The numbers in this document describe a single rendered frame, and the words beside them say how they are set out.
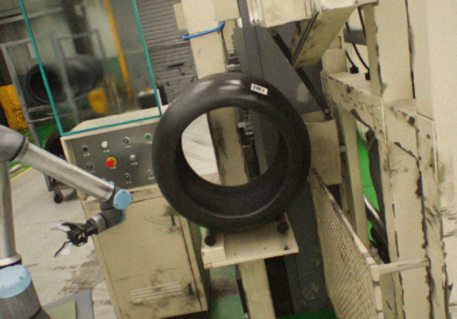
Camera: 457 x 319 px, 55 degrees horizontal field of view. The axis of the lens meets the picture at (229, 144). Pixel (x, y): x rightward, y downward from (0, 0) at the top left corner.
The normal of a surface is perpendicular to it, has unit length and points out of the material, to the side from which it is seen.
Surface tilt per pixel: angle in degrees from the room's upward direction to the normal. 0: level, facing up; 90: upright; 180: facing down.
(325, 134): 90
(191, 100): 47
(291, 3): 90
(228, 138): 90
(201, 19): 90
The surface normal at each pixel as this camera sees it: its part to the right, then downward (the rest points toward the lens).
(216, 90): -0.13, -0.52
